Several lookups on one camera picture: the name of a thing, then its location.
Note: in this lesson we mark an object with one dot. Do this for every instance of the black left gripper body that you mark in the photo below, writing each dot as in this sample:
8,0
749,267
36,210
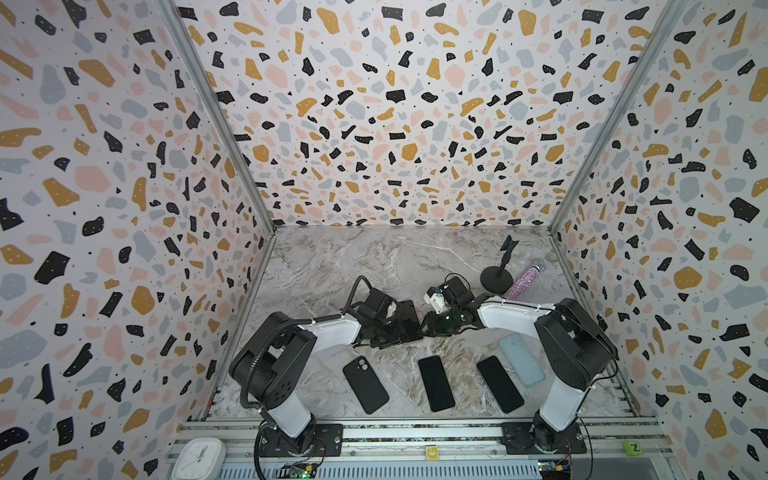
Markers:
384,335

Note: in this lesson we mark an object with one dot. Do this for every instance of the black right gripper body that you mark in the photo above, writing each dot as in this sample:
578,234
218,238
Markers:
442,324

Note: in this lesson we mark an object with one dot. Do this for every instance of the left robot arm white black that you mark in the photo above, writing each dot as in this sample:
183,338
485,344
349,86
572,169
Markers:
268,368

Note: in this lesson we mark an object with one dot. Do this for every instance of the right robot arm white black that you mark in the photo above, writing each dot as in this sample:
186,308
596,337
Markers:
576,347

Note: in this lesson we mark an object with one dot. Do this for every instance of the black phone stand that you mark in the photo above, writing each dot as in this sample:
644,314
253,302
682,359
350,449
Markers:
497,279

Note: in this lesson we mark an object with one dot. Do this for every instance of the light blue phone case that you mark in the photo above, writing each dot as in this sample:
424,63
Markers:
522,360

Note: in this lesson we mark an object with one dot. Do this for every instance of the black phone case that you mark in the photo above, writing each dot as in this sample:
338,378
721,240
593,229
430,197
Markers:
366,385

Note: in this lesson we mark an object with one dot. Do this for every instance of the black phone middle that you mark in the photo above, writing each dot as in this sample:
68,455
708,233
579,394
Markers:
436,384

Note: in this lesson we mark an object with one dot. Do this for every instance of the black phone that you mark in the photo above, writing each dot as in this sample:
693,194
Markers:
436,384
500,384

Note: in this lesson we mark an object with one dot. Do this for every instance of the black phone right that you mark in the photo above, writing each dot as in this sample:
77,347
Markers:
500,384

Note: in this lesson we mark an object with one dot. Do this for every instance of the glitter purple microphone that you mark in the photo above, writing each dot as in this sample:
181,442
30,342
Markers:
525,280

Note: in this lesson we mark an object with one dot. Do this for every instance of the yellow sticker tag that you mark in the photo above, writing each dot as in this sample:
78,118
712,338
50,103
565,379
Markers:
432,453

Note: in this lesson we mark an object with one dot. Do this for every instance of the green sticker tag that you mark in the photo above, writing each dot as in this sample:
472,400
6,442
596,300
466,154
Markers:
633,449

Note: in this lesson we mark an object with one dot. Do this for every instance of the white square clock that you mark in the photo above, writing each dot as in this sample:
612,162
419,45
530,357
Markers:
200,459

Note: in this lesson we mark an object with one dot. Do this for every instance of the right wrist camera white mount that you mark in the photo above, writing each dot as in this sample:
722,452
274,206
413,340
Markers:
435,298

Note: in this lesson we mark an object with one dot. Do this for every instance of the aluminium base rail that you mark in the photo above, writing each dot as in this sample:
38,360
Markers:
481,449

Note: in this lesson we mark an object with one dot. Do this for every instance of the aluminium corner post left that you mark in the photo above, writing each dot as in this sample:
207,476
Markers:
187,52

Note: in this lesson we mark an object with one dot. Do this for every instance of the aluminium corner post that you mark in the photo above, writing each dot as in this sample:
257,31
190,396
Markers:
668,18
187,52

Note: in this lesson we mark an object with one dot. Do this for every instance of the aluminium corner post right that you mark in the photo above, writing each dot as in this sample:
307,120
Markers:
668,18

